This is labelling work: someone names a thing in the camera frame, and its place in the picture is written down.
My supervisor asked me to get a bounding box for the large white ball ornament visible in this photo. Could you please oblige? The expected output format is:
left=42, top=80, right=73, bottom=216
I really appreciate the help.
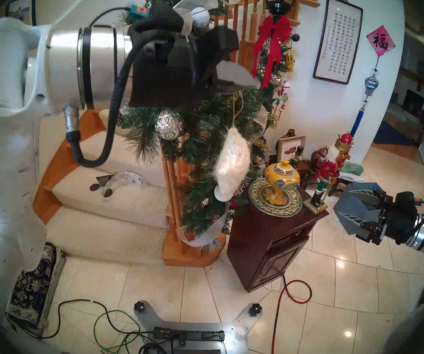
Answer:
left=191, top=7, right=210, bottom=28

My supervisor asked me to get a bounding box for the tall nutcracker soldier figure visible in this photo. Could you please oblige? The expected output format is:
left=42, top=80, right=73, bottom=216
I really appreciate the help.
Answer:
left=303, top=133, right=354, bottom=215

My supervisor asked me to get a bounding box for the black power strip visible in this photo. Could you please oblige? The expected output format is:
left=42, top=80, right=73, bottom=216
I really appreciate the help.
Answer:
left=153, top=327, right=225, bottom=342

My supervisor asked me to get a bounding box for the black cable teal connector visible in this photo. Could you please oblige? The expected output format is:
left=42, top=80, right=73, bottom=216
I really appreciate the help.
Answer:
left=88, top=4, right=150, bottom=27

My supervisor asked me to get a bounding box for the yellow porcelain lidded jar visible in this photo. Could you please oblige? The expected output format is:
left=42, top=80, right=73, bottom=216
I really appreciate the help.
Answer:
left=265, top=160, right=301, bottom=205

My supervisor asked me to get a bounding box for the green pine garland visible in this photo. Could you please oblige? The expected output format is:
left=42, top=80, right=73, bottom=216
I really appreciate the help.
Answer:
left=116, top=0, right=271, bottom=236

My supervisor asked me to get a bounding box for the green cable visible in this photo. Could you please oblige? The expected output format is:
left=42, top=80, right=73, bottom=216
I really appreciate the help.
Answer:
left=94, top=310, right=150, bottom=354

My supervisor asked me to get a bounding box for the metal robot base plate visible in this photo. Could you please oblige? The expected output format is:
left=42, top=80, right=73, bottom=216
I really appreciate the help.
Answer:
left=134, top=301, right=263, bottom=354

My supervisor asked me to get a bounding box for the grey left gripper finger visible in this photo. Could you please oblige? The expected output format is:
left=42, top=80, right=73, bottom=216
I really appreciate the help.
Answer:
left=197, top=25, right=240, bottom=68
left=211, top=59, right=261, bottom=96

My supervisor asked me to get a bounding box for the small black hat nutcracker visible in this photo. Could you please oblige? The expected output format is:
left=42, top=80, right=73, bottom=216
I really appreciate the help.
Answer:
left=289, top=146, right=304, bottom=167

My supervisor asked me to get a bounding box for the white glitter star ornament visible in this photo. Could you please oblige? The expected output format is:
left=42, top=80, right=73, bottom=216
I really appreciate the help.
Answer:
left=214, top=93, right=251, bottom=202

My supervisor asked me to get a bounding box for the black left wrist loop cable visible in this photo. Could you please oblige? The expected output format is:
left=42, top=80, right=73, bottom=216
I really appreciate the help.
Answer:
left=64, top=31, right=161, bottom=169

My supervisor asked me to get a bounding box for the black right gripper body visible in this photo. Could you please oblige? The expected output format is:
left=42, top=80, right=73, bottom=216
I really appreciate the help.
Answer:
left=356, top=190, right=419, bottom=247

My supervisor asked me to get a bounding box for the small framed red picture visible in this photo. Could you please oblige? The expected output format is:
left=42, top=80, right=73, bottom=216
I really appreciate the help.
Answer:
left=277, top=136, right=306, bottom=164

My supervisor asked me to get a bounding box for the dark red cloisonne jar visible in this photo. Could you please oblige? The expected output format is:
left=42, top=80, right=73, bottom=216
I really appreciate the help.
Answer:
left=311, top=147, right=329, bottom=169

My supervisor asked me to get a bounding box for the dark wood cabinet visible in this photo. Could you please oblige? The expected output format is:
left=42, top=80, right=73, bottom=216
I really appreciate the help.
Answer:
left=227, top=189, right=328, bottom=293

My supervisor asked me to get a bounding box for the clear plastic packaging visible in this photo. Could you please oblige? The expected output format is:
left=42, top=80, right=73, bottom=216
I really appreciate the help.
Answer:
left=90, top=171, right=142, bottom=198

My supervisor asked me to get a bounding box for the framed horse picture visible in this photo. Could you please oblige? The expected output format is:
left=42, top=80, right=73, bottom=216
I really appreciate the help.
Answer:
left=5, top=0, right=37, bottom=25

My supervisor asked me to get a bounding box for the framed calligraphy scroll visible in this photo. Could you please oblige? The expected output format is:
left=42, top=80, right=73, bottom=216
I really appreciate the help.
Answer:
left=313, top=0, right=363, bottom=85

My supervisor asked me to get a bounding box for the dark floral patterned rug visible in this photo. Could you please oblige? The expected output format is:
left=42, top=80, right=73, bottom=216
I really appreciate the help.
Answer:
left=6, top=243, right=66, bottom=330

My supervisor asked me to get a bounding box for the blue tassel hanging charm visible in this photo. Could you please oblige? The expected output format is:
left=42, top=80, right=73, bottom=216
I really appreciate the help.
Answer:
left=349, top=56, right=379, bottom=137

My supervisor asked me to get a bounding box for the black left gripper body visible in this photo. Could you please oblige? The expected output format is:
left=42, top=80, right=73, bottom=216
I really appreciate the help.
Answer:
left=127, top=3, right=216, bottom=111

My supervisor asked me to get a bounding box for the silver faceted ball ornament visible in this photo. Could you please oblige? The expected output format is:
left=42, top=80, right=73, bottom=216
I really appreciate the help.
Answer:
left=156, top=111, right=185, bottom=140

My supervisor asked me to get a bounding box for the red diamond fu sign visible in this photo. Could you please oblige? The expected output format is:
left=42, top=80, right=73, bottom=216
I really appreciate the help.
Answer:
left=366, top=25, right=396, bottom=57

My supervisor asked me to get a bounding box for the carpeted wooden staircase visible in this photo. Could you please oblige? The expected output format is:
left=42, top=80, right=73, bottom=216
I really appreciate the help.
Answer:
left=33, top=108, right=227, bottom=268

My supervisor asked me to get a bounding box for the black floor cable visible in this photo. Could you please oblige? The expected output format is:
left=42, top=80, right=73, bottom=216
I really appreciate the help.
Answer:
left=6, top=300, right=157, bottom=339

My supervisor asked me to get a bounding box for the red velvet bow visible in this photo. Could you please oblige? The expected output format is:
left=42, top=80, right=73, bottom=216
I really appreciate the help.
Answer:
left=251, top=15, right=293, bottom=89

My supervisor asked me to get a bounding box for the red white hanging ornament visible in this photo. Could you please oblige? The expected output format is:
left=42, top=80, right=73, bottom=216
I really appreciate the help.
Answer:
left=275, top=80, right=290, bottom=121

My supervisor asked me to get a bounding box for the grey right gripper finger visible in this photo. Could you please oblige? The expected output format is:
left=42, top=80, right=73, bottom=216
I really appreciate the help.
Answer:
left=351, top=188, right=383, bottom=207
left=338, top=212, right=376, bottom=229

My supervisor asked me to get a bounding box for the dark slim vase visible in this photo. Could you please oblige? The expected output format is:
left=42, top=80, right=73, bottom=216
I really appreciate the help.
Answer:
left=275, top=129, right=296, bottom=153

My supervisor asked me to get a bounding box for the green gold tinsel garland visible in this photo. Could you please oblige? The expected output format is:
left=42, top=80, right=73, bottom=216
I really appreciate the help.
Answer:
left=260, top=34, right=295, bottom=99

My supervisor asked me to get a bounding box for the red cable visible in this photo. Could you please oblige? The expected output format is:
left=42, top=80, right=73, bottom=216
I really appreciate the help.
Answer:
left=271, top=274, right=313, bottom=354

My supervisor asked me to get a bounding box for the blue grey square bin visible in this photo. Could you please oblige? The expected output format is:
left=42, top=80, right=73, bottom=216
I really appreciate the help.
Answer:
left=333, top=183, right=383, bottom=235

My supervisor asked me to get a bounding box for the green gold decorative plate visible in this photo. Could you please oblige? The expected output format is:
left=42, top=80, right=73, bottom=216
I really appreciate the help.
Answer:
left=248, top=177, right=303, bottom=218

